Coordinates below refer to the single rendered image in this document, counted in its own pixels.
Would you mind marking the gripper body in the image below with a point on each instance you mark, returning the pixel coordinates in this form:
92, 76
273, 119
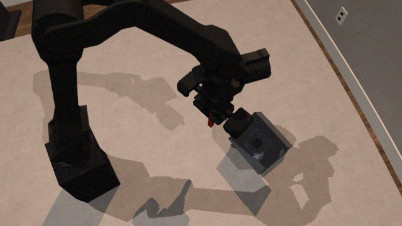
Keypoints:
237, 123

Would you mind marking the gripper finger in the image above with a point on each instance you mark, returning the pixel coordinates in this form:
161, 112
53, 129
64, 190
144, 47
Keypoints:
215, 119
202, 109

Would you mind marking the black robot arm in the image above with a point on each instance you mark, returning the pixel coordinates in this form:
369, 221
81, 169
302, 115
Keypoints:
60, 34

